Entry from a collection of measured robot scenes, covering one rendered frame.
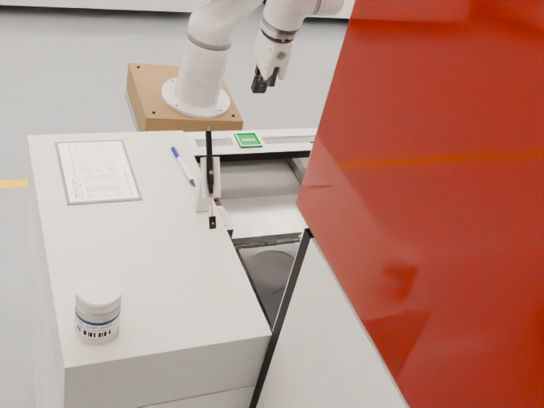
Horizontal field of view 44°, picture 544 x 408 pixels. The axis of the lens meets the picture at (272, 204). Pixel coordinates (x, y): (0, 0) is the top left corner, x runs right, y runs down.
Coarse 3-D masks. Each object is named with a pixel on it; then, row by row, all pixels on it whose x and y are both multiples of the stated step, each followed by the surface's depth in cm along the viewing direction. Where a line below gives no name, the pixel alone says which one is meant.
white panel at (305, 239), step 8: (304, 232) 102; (304, 240) 102; (304, 248) 103; (296, 256) 106; (304, 256) 103; (296, 264) 106; (296, 272) 106; (288, 280) 109; (296, 280) 106; (288, 288) 109; (288, 296) 110; (280, 304) 113; (288, 304) 110; (280, 312) 113; (280, 320) 113; (280, 328) 114; (272, 336) 117; (272, 344) 117; (272, 352) 118; (264, 360) 122; (264, 368) 122; (264, 376) 122; (256, 384) 127
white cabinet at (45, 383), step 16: (32, 224) 151; (32, 240) 155; (32, 256) 159; (32, 272) 164; (32, 288) 169; (32, 304) 175; (32, 320) 180; (48, 320) 129; (32, 336) 186; (48, 336) 132; (32, 352) 193; (48, 352) 135; (48, 368) 138; (48, 384) 142; (48, 400) 146; (176, 400) 122; (192, 400) 123; (208, 400) 125; (224, 400) 127; (240, 400) 129
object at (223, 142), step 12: (192, 132) 162; (204, 132) 163; (216, 132) 164; (228, 132) 165; (240, 132) 166; (264, 132) 168; (276, 132) 169; (288, 132) 171; (300, 132) 172; (312, 132) 173; (192, 144) 158; (204, 144) 160; (216, 144) 161; (228, 144) 162; (264, 144) 164; (276, 144) 165; (288, 144) 166; (300, 144) 167
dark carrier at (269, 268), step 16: (240, 256) 142; (256, 256) 142; (272, 256) 143; (288, 256) 144; (256, 272) 139; (272, 272) 140; (288, 272) 141; (256, 288) 135; (272, 288) 136; (272, 304) 133; (272, 320) 129
